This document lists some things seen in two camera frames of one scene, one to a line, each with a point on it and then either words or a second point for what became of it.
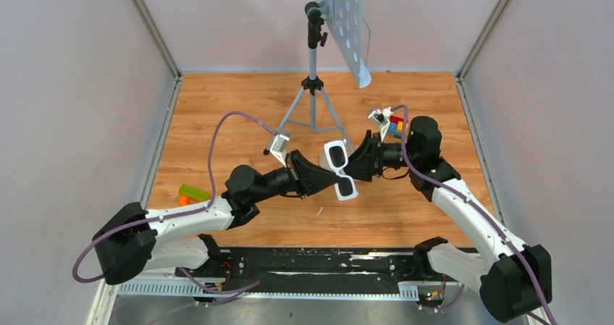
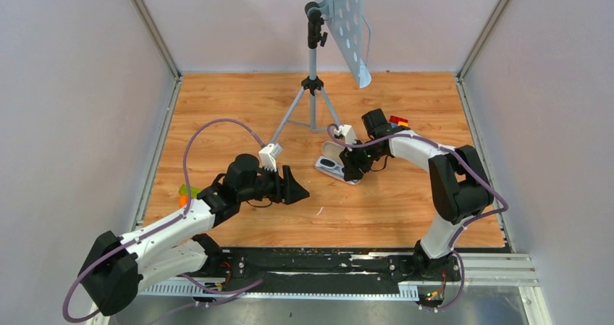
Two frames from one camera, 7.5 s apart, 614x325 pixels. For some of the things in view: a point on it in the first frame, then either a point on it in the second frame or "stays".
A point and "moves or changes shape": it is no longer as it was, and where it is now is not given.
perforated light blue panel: [340, 2] stays
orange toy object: [184, 200] stays
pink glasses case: [323, 161] → [333, 150]
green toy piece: [194, 192] stays
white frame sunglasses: [337, 155] moves or changes shape
